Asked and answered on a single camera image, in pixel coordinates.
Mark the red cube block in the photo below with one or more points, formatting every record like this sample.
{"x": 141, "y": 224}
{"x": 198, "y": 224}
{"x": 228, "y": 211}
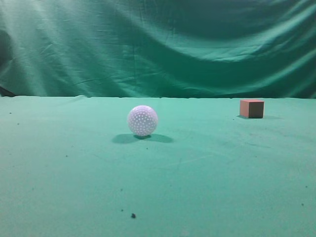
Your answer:
{"x": 251, "y": 108}

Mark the green backdrop cloth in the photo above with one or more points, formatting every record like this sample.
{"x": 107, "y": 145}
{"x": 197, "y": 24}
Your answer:
{"x": 158, "y": 48}

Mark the white dimpled golf ball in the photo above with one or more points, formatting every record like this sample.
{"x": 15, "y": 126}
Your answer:
{"x": 142, "y": 120}

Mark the green table cloth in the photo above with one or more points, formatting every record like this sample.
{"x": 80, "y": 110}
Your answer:
{"x": 71, "y": 167}

